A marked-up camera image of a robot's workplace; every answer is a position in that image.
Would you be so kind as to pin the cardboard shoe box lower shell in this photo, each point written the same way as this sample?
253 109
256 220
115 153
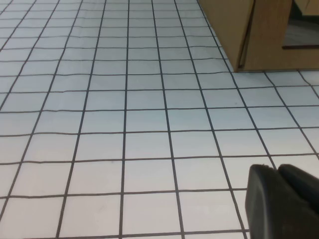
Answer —
229 25

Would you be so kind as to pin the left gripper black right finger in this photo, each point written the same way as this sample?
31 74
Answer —
301 184

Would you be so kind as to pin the white grid-pattern tablecloth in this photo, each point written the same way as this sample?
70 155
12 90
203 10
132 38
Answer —
99 124

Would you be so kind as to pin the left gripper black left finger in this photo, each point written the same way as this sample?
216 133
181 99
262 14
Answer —
269 209

